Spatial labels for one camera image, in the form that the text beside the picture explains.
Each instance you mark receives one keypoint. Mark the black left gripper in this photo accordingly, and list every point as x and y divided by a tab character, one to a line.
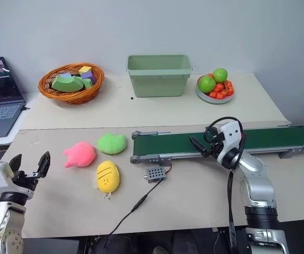
25	183

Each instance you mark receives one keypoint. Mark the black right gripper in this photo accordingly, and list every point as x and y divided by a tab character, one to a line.
215	148

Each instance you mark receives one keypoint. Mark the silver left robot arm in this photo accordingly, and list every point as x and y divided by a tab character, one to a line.
1	227

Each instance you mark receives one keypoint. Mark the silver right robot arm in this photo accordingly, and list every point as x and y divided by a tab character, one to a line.
257	185

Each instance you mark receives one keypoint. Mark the green conveyor belt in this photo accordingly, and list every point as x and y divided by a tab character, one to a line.
167	144

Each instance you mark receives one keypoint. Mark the plate of fruit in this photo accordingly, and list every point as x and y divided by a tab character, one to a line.
215	100

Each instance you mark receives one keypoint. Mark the pink plush toy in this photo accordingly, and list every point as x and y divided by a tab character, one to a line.
79	155

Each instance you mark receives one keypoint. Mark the small orange fruit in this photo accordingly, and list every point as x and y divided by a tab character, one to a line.
211	76
213	94
219	86
229	91
229	84
222	95

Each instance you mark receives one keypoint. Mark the green apple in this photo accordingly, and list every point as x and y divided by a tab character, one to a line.
220	75
207	84

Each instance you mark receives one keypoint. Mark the orange wicker basket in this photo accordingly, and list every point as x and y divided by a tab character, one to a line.
69	97

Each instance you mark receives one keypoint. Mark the yellow plush toy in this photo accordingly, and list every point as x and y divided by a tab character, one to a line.
108	176

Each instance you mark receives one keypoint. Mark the pale green plastic bin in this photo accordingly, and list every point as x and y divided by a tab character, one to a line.
158	79

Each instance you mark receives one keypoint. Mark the green plush toy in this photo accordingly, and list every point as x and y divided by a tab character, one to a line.
112	144

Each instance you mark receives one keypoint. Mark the large green arch block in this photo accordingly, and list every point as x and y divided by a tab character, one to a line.
65	84

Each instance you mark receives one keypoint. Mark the small blue block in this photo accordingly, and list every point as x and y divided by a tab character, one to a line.
68	76

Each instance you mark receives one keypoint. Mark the small green block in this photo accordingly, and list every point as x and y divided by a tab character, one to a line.
87	83

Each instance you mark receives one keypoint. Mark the yellow and purple cube block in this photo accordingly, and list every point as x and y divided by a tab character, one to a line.
86	72

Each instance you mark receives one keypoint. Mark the dark rounded shape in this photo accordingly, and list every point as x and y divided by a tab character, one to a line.
117	244

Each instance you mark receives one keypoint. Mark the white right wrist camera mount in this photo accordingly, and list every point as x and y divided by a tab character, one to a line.
231	135

